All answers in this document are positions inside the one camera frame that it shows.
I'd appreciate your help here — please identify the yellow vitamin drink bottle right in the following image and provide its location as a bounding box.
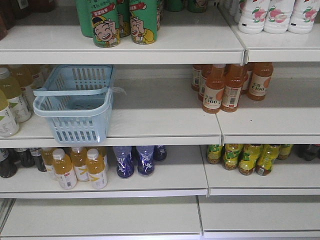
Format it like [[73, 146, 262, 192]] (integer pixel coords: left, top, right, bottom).
[[85, 148, 108, 190]]

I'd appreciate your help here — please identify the lemon tea bottle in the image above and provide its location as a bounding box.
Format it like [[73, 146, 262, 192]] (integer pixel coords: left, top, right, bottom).
[[255, 144, 281, 176], [238, 143, 263, 176], [222, 143, 244, 171]]

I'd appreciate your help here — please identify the white peach drink bottle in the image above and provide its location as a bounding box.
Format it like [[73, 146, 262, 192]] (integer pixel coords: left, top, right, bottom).
[[238, 0, 271, 35], [263, 0, 295, 34], [287, 0, 320, 35]]

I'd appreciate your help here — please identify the blue sports drink bottle right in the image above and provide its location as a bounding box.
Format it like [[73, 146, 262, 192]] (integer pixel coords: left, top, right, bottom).
[[153, 145, 167, 162]]

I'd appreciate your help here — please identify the blue sports drink bottle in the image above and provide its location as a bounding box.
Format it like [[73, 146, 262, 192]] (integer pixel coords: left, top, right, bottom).
[[136, 145, 155, 176], [112, 146, 134, 179], [153, 145, 167, 162]]

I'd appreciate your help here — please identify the orange juice bottle front left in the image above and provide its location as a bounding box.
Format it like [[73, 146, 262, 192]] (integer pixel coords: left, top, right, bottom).
[[202, 63, 226, 114]]

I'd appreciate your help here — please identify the lemon tea bottle front right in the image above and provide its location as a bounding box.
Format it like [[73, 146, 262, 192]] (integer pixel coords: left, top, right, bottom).
[[255, 144, 281, 176]]

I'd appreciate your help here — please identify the white store shelving unit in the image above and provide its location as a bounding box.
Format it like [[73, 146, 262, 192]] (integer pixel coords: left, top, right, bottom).
[[0, 0, 320, 240]]

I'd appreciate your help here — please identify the white peach drink bottle left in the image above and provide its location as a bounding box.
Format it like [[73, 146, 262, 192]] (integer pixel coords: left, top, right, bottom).
[[238, 0, 271, 35]]

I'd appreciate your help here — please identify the lemon tea bottle front middle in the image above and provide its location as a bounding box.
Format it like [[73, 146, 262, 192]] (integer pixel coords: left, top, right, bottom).
[[238, 143, 263, 176]]

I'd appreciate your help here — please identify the yellow vitamin drink bottle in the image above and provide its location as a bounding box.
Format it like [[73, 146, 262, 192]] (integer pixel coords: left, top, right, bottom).
[[70, 146, 89, 182], [52, 148, 77, 190], [85, 148, 108, 190]]

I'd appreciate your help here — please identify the blue sports drink bottle middle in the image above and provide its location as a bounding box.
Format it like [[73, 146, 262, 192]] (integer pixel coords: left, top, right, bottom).
[[136, 145, 155, 176]]

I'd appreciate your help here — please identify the orange juice bottle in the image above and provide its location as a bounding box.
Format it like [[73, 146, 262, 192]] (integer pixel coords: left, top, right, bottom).
[[202, 63, 226, 114], [220, 64, 245, 113], [247, 62, 274, 101]]

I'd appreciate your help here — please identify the yellow vitamin drink bottle middle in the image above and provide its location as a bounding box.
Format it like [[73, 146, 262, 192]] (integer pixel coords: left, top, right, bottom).
[[70, 146, 89, 182]]

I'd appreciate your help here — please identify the white peach drink bottle right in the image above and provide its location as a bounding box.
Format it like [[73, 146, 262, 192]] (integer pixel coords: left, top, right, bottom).
[[287, 0, 320, 35]]

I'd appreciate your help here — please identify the white peach drink bottle middle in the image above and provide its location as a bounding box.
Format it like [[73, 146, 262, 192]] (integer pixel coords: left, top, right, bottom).
[[263, 0, 295, 34]]

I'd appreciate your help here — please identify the green cartoon tea can right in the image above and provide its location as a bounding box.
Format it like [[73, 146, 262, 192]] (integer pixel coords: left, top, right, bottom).
[[129, 0, 158, 45]]

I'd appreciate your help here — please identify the orange juice bottle front middle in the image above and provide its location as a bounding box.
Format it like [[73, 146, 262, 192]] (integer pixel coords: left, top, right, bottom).
[[220, 64, 245, 113]]

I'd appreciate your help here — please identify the lemon tea bottle front left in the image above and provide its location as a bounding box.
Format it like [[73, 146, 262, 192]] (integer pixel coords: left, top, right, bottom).
[[222, 143, 244, 171]]

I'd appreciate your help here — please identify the light blue plastic basket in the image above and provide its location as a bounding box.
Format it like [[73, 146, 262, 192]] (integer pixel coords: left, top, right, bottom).
[[33, 64, 115, 145]]

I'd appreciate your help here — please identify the green cartoon tea can left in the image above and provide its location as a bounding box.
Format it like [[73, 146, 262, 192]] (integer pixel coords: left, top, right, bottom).
[[87, 0, 120, 48]]

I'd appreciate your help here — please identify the blue sports drink bottle left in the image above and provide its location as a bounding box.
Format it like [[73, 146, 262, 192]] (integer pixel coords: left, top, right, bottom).
[[112, 146, 134, 179]]

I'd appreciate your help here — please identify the orange juice bottle right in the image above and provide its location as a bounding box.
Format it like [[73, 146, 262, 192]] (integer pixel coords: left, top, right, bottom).
[[247, 62, 274, 101]]

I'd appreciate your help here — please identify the yellow vitamin drink bottle left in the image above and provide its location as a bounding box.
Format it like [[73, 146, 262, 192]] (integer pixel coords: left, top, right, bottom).
[[52, 148, 77, 190]]

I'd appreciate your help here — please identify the green cartoon tea can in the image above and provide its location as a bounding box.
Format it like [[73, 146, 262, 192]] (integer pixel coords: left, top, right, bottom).
[[129, 0, 158, 45], [87, 0, 120, 48]]

